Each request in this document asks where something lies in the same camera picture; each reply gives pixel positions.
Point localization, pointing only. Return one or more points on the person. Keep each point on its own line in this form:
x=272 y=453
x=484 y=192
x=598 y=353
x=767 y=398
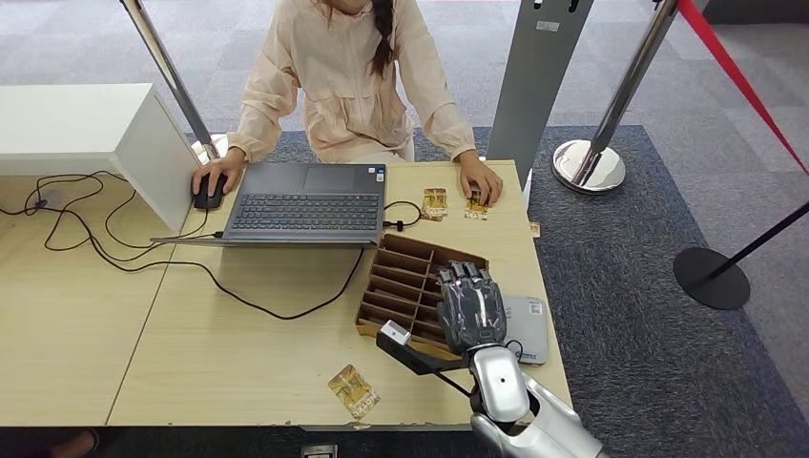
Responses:
x=347 y=82

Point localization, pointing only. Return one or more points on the chrome stanchion post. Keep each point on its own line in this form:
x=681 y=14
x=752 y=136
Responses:
x=167 y=69
x=591 y=167

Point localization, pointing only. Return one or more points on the white desk cabinet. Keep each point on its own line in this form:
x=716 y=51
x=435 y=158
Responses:
x=76 y=126

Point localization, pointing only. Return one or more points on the grey kiosk pillar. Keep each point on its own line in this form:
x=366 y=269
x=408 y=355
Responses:
x=537 y=82

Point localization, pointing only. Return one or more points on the person's left hand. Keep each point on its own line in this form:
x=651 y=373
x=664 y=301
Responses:
x=480 y=180

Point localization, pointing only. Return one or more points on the gold patterned card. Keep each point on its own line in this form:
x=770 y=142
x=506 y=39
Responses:
x=475 y=212
x=354 y=392
x=435 y=203

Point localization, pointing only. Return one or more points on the tan shoe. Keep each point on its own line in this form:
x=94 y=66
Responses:
x=76 y=445

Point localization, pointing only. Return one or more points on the silver floor socket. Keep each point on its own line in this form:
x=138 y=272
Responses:
x=319 y=452

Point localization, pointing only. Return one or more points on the light grey card reader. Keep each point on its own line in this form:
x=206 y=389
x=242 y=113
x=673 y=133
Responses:
x=528 y=328

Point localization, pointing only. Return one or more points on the thin white panel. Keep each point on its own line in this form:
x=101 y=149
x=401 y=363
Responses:
x=528 y=186

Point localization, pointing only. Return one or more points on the person's right hand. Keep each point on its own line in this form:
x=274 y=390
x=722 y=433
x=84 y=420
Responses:
x=227 y=169

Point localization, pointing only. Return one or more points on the small tan tag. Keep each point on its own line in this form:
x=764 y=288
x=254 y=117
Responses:
x=535 y=230

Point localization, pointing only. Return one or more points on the brown wooden card organiser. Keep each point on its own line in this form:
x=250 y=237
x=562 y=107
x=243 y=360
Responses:
x=398 y=291

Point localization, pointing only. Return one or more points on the black computer mouse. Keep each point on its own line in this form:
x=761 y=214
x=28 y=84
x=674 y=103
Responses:
x=212 y=200

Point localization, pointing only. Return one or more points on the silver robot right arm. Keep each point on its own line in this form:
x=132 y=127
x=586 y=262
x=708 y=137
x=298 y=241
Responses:
x=499 y=385

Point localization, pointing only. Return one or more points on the person's right forearm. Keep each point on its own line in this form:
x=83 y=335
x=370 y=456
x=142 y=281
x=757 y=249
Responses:
x=259 y=123

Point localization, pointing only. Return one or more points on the person's left forearm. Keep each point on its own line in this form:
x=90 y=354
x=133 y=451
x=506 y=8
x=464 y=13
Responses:
x=449 y=120

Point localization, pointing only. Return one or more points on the black stanchion with round base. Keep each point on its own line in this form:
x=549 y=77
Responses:
x=711 y=278

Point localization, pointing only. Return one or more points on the dark grey laptop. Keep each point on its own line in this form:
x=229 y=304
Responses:
x=303 y=212

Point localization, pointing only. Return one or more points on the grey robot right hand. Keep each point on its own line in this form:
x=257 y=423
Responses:
x=471 y=310

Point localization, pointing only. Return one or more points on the thin grey rod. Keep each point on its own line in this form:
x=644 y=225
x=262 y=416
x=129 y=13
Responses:
x=183 y=241

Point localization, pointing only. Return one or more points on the small grey adapter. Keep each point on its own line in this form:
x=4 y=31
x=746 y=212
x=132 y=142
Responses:
x=52 y=198

